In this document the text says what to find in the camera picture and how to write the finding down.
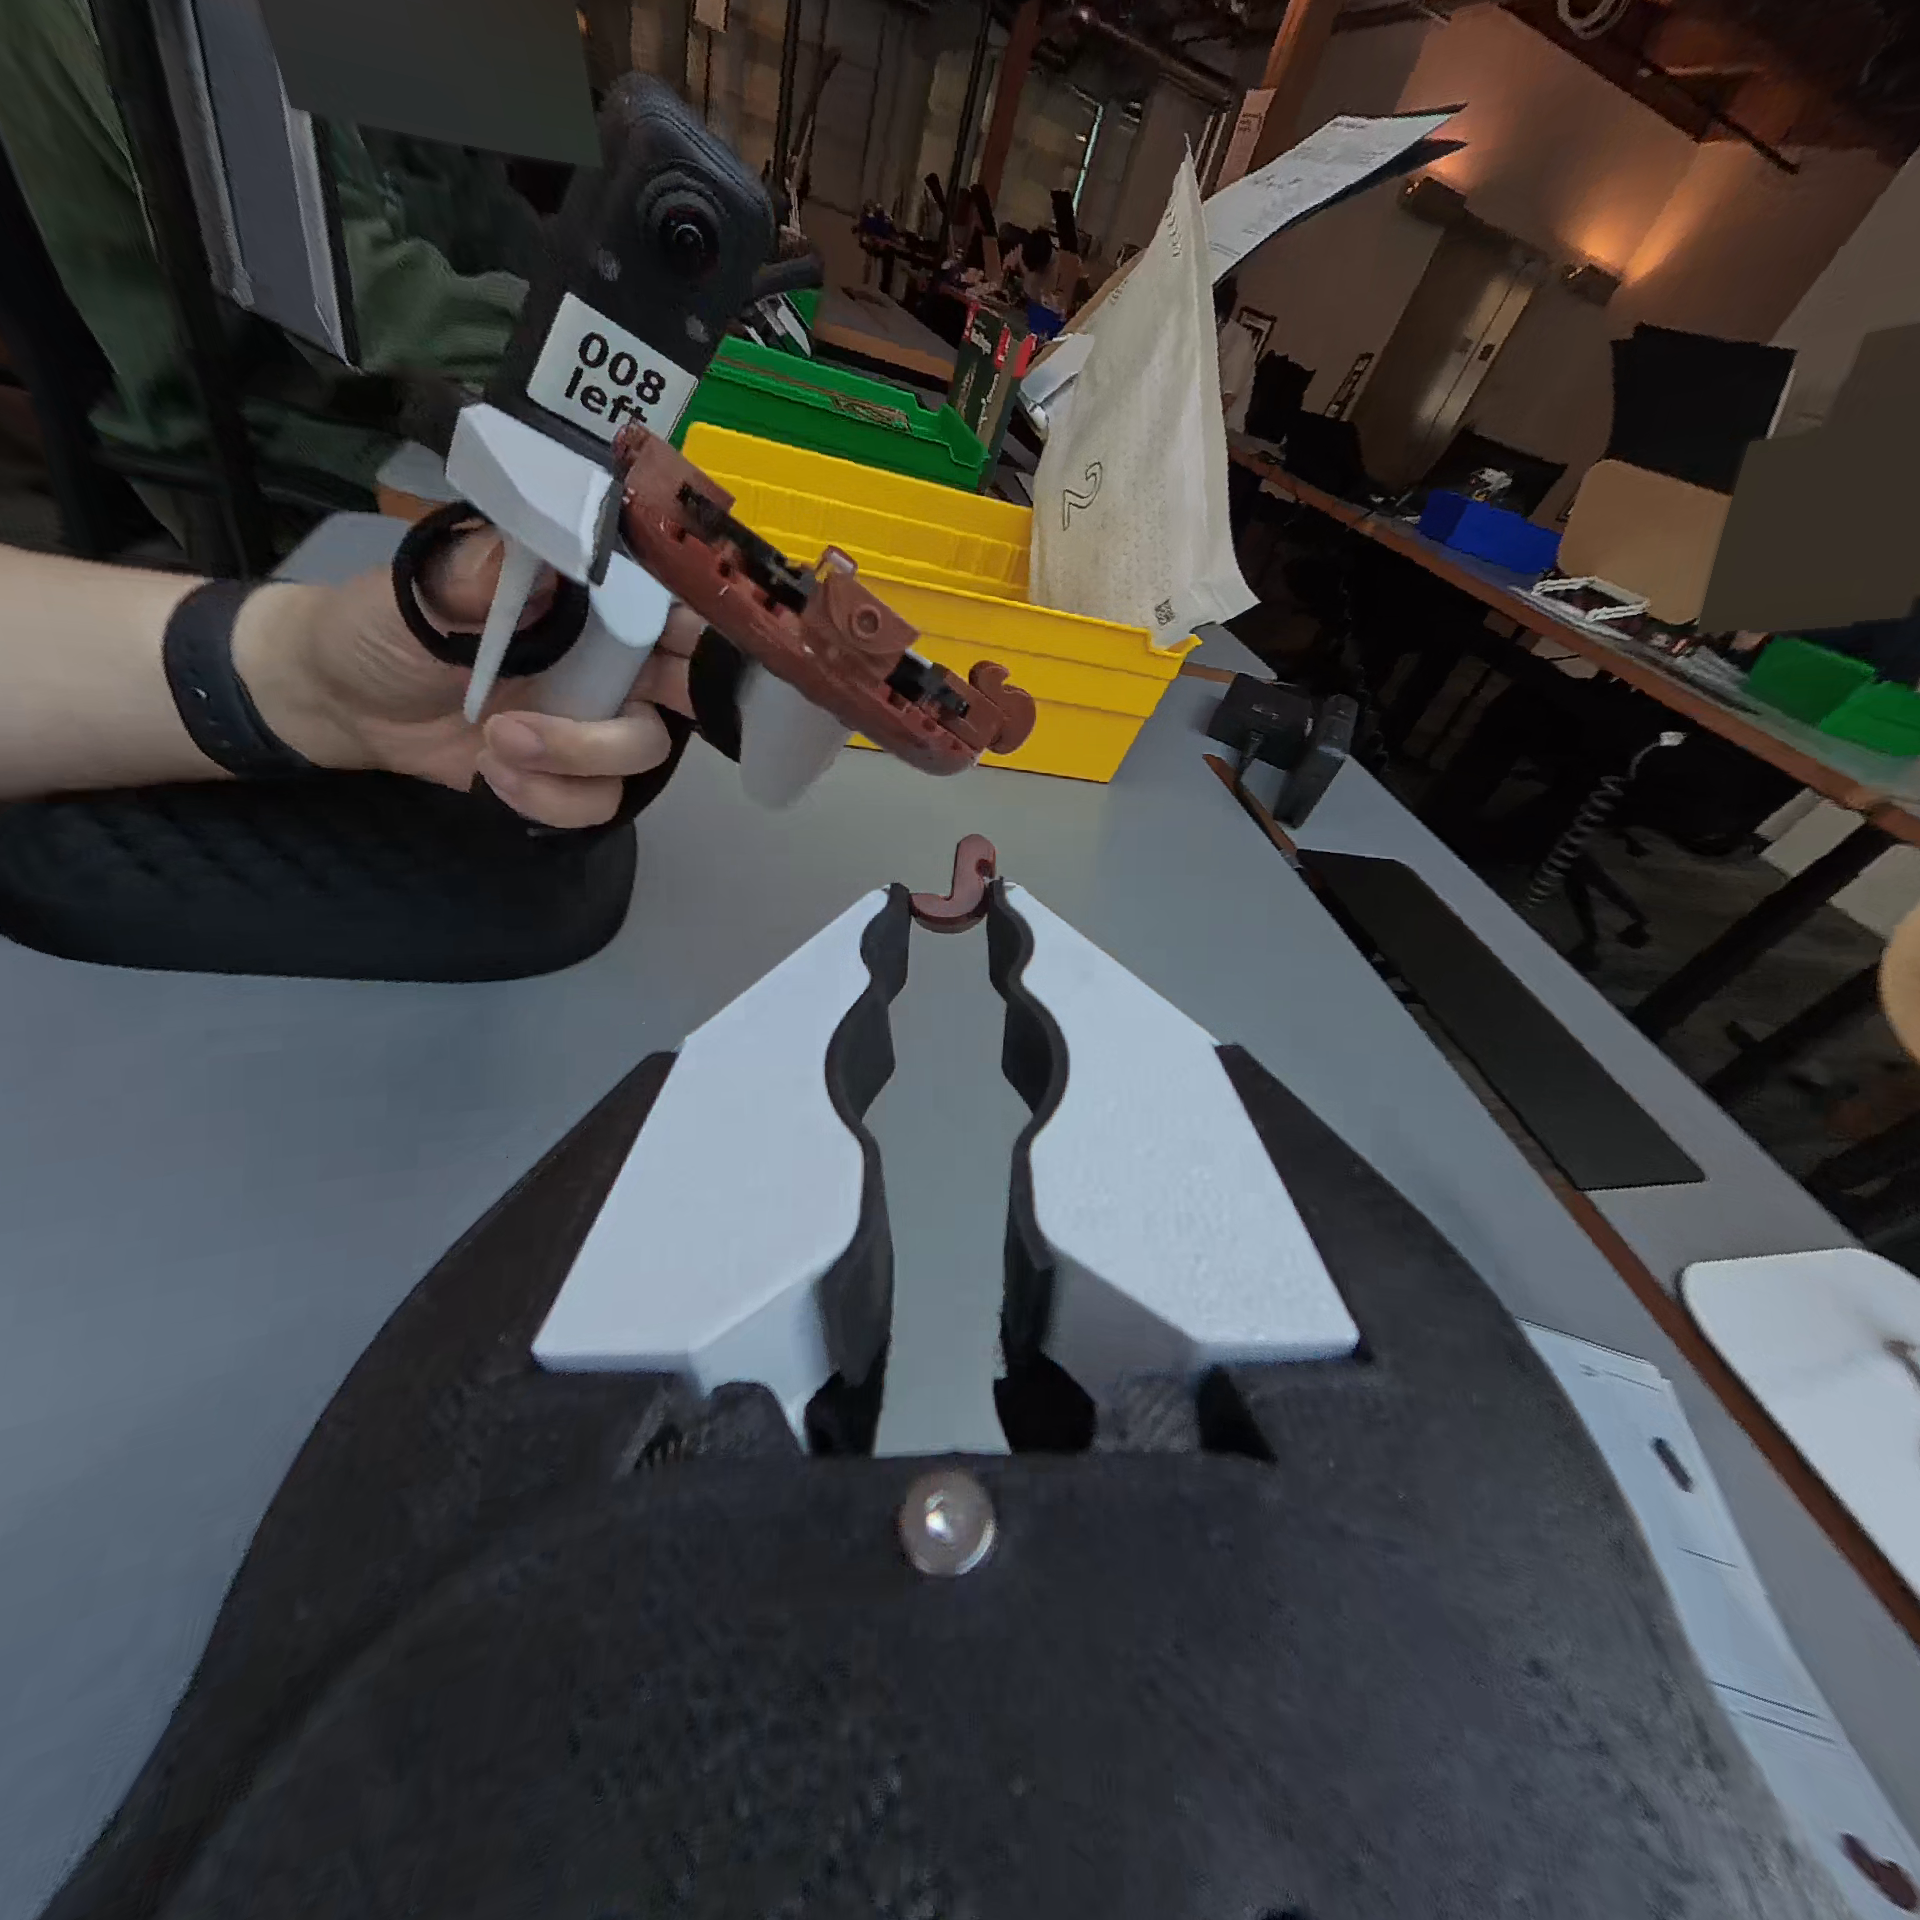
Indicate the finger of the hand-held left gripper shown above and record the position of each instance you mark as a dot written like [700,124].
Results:
[525,472]

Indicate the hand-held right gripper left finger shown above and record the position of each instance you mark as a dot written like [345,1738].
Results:
[704,1186]

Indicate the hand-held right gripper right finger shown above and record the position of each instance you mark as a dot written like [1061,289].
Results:
[1186,1186]

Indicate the round brown black brick base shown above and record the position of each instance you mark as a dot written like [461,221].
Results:
[778,600]

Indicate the small brown hook brick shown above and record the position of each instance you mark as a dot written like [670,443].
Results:
[946,904]

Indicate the person's left forearm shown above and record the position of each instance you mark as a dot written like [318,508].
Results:
[76,675]

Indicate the person's left hand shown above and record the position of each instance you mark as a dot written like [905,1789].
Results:
[359,690]

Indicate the person's green jacket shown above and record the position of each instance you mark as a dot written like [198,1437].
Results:
[434,301]

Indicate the green plastic bin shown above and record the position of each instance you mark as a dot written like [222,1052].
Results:
[810,397]
[1882,722]
[1809,671]

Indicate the black mat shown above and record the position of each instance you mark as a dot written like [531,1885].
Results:
[1501,1035]

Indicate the black wristband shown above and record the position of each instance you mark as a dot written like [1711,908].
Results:
[224,675]

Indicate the yellow plastic bin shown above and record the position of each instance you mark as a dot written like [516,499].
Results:
[930,600]

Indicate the black power adapter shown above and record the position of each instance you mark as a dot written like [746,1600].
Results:
[1275,729]

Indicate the white paper bag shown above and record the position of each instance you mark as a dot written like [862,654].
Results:
[1123,451]

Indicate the white instruction booklet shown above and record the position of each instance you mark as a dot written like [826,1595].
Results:
[1695,1575]

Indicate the white rounded board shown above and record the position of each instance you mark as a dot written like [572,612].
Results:
[1814,1364]

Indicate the white printed sheet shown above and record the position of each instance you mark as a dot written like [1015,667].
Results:
[1319,163]

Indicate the blue plastic bin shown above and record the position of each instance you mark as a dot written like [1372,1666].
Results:
[1476,533]

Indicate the long wooden table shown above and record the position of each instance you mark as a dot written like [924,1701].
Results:
[1695,675]

